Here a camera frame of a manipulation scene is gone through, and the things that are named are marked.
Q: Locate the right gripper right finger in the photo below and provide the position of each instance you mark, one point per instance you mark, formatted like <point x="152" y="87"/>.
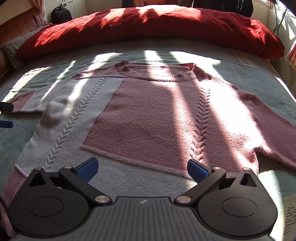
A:
<point x="206" y="179"/>

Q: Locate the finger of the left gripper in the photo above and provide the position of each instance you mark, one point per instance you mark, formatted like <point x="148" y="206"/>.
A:
<point x="6" y="124"/>
<point x="6" y="107"/>

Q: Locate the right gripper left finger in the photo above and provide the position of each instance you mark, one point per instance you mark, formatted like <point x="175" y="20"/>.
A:
<point x="76" y="179"/>

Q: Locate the pink and white sweater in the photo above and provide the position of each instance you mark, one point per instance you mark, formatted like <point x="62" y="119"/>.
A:
<point x="157" y="116"/>

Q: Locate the grey pillow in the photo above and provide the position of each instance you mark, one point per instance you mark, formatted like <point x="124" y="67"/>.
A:
<point x="9" y="49"/>

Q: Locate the wooden headboard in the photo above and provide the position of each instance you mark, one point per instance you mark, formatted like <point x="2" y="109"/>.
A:
<point x="18" y="26"/>

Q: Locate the black backpack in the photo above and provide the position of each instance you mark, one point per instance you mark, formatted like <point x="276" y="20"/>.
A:
<point x="60" y="14"/>

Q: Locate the left orange curtain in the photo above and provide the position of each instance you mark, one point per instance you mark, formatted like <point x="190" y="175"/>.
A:
<point x="40" y="5"/>

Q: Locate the orange curtain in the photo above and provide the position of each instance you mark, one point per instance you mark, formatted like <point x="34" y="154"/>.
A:
<point x="291" y="56"/>
<point x="40" y="5"/>

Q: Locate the green plaid bed blanket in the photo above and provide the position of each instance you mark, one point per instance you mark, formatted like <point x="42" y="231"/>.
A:
<point x="246" y="71"/>

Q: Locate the right orange curtain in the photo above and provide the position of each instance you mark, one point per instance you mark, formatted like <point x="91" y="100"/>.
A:
<point x="291" y="56"/>

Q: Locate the orange hanging cloth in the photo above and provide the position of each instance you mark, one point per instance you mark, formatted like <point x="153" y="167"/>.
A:
<point x="136" y="3"/>

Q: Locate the red duvet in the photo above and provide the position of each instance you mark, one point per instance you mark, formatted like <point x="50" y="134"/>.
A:
<point x="155" y="21"/>

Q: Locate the metal drying rack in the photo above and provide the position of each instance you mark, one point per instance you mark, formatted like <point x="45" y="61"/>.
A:
<point x="278" y="14"/>

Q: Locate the black hanging jacket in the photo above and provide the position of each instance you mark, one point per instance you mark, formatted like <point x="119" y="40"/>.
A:
<point x="242" y="7"/>

